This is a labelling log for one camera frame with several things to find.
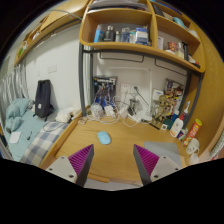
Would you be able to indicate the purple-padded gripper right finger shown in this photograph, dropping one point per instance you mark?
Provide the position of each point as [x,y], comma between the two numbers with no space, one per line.
[151,167]

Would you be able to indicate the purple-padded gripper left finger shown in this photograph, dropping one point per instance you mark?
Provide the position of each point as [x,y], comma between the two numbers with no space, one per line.
[74,168]

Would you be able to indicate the grey mouse pad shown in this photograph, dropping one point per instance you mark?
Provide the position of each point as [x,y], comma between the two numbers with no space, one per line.
[165,149]

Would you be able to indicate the light blue computer mouse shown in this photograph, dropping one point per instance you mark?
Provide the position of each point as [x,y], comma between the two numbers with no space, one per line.
[104,137]

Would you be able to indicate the white mug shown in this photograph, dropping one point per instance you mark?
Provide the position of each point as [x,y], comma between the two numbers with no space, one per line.
[193,147]

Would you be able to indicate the white lotion pump bottle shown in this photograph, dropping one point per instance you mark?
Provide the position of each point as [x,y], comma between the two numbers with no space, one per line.
[177,126]

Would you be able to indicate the white crumpled cloth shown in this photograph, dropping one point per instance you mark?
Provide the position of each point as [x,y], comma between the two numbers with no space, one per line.
[64,115]

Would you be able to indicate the wooden groot figurine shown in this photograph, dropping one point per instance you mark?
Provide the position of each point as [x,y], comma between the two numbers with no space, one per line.
[161,111]

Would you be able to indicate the red yellow snack can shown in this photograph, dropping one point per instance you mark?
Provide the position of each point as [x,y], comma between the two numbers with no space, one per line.
[192,132]

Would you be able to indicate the white paper on bed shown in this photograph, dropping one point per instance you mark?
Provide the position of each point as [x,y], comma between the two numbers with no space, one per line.
[15,137]

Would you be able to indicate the black backpack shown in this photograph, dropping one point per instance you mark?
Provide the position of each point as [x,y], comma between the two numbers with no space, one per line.
[43,106]

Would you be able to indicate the teal blanket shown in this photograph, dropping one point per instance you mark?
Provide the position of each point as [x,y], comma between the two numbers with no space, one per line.
[15,112]

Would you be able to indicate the blue robot model box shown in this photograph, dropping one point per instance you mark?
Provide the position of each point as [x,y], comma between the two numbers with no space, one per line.
[104,89]

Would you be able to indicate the blue white box on shelf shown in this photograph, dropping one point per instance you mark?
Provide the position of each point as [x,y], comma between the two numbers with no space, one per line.
[142,36]

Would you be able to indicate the dark thermos bottle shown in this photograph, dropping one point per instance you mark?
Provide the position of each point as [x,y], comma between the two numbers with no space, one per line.
[109,35]

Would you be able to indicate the wooden wall shelf unit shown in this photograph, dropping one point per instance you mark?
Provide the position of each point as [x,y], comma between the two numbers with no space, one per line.
[144,26]

